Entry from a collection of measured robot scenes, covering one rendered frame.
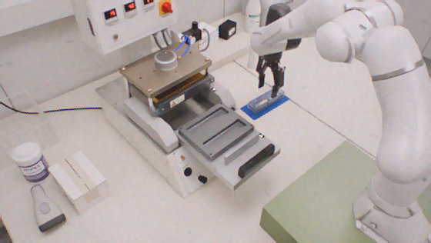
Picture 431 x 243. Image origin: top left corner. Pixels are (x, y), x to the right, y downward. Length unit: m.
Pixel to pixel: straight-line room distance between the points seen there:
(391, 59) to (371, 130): 0.79
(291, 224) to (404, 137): 0.44
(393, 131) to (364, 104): 0.86
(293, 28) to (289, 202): 0.54
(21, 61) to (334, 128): 1.33
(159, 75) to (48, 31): 0.61
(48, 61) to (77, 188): 0.65
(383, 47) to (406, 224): 0.51
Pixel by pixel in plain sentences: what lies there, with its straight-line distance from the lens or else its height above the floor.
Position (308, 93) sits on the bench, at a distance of 1.76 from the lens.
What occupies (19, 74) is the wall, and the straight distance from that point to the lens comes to 1.73.
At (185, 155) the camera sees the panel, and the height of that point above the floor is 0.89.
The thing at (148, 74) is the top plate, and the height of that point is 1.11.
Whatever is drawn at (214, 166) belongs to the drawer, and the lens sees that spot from 1.12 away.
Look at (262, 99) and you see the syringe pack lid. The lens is 1.61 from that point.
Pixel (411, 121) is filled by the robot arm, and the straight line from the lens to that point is 0.93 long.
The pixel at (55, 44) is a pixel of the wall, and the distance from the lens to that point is 1.72.
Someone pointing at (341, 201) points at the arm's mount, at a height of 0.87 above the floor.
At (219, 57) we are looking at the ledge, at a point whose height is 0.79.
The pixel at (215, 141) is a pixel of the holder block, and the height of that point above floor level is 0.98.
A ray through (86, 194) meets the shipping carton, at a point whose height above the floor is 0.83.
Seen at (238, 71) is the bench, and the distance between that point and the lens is 1.83.
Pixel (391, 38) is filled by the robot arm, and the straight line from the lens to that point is 0.91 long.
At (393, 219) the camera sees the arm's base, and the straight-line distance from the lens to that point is 1.16.
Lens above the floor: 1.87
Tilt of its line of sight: 46 degrees down
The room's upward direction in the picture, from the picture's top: 1 degrees clockwise
